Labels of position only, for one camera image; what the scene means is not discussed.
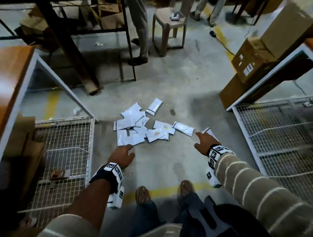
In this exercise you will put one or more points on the person's left forearm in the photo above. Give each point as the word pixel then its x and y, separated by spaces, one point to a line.
pixel 85 207

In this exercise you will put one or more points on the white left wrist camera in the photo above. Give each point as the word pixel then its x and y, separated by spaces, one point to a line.
pixel 116 197

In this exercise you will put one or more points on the person's right foot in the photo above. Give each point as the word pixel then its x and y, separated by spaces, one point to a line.
pixel 186 188

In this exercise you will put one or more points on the person's right hand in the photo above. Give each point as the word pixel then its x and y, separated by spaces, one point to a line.
pixel 207 142

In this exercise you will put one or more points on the person's right leg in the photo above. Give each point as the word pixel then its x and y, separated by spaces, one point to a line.
pixel 188 210

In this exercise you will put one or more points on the small orange tool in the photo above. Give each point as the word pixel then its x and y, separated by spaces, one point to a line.
pixel 60 175

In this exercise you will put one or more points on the white power strip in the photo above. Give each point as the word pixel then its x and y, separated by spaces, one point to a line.
pixel 307 104

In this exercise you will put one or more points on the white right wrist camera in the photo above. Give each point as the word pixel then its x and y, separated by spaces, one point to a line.
pixel 213 179

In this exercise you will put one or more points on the person's left hand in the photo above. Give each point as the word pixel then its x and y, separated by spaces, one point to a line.
pixel 121 156

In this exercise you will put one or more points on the black metal frame table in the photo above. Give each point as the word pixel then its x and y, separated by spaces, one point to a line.
pixel 127 36

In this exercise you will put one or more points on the plain brown cardboard box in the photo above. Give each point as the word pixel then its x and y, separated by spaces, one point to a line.
pixel 231 94

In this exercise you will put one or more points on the brown cardboard tube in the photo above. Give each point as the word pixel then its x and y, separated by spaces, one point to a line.
pixel 73 56

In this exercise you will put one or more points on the beige plastic stool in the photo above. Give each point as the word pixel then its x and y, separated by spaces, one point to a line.
pixel 168 24

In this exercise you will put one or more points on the crumpled white paper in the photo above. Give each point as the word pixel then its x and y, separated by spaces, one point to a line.
pixel 77 111

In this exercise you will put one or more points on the small open cardboard box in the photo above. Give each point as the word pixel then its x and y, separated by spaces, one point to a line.
pixel 80 12
pixel 111 17

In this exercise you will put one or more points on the left wrist marker band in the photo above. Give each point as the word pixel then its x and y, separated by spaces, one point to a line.
pixel 107 175

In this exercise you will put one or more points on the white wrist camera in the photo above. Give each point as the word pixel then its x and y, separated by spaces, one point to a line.
pixel 116 197
pixel 213 179

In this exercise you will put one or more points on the small black plug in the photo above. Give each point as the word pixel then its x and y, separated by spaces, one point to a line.
pixel 212 33

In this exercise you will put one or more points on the person's torso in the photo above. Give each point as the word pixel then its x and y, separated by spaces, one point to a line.
pixel 161 230

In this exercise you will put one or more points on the large tan cardboard box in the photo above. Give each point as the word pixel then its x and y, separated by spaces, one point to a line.
pixel 286 26

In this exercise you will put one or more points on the brown box with white labels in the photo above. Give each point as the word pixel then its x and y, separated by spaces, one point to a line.
pixel 251 56

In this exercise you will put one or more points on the right wrist marker band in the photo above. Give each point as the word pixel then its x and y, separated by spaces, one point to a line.
pixel 218 153

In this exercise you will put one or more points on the black waist pack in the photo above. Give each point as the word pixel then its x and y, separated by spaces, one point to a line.
pixel 227 219

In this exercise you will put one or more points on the pile of white mailer packets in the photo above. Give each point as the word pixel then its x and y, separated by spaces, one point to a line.
pixel 133 122

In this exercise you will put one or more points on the small white device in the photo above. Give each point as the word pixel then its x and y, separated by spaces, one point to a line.
pixel 175 16

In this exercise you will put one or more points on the upright folded cardboard box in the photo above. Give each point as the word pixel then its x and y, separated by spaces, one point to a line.
pixel 22 146

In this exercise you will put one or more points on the wrist marker band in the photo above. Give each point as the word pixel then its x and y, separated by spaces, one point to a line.
pixel 107 175
pixel 218 153

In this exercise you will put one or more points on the person's left leg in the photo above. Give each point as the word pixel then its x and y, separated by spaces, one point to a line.
pixel 144 217

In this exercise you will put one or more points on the person's leg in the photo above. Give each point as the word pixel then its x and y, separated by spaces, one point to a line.
pixel 144 217
pixel 188 210

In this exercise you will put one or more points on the person's right forearm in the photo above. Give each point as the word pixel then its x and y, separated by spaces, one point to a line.
pixel 264 195

